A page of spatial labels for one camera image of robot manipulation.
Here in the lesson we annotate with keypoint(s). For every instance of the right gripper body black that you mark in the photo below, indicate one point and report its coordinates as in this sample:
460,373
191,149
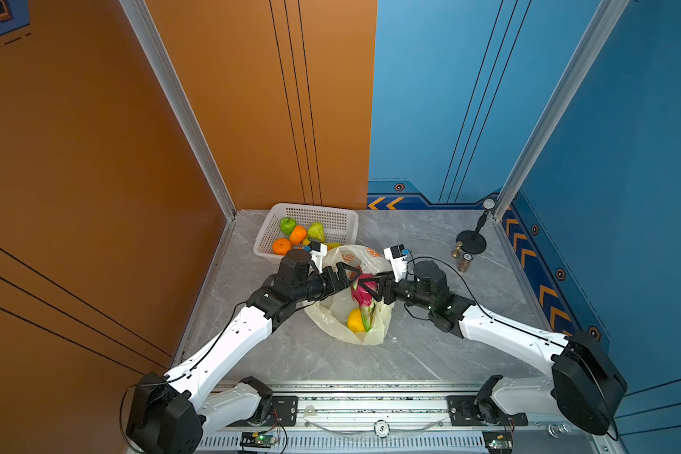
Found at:
406,291

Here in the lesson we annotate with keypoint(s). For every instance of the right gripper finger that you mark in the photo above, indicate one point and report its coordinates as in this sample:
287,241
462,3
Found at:
379,282
375,294

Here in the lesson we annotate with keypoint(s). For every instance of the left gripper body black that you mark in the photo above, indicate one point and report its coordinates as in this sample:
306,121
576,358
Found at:
324,284

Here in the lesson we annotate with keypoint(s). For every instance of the pink dragon fruit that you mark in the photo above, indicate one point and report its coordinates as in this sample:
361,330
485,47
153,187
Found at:
362,292

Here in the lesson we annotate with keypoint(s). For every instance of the yellowish translucent plastic bag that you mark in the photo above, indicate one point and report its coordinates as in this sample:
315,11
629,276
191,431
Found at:
332,313

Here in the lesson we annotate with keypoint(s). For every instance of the orange fruit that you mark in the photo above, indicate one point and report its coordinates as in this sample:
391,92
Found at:
298,235
281,246

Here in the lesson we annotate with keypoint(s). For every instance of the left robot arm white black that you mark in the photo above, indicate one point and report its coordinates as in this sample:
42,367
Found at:
173,412

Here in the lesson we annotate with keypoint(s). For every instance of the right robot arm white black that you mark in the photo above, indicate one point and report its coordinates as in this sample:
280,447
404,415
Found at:
578,380

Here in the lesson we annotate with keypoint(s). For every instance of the yellow lemon fruit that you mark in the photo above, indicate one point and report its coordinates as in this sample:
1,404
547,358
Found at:
355,321

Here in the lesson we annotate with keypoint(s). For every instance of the white perforated plastic basket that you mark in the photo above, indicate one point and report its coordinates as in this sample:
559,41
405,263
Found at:
299,224

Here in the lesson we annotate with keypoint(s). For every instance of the brown patterned cylinder can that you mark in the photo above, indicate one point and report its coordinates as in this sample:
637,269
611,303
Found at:
464,262

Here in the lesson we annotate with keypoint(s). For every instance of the black round-base lamp stand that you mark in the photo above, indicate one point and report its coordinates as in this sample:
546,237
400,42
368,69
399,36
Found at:
472,241

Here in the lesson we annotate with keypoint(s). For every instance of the left green circuit board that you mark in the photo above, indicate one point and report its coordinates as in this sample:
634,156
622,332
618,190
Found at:
256,442

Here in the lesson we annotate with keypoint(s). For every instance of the right circuit board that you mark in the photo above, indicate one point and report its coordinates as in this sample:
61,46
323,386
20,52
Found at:
498,442

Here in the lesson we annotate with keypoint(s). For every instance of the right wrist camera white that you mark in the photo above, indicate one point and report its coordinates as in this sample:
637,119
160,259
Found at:
399,257

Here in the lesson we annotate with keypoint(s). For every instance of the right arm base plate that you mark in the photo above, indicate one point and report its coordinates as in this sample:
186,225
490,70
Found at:
469,411

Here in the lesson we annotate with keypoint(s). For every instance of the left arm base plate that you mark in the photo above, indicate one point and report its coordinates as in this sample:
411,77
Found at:
283,406

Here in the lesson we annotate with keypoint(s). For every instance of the left aluminium corner post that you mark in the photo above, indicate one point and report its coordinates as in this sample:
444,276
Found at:
147,33

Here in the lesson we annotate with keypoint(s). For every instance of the aluminium corner post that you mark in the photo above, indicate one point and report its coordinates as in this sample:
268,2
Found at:
601,25
147,33

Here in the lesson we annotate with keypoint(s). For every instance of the right aluminium corner post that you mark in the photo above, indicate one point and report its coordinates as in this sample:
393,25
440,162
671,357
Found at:
601,25

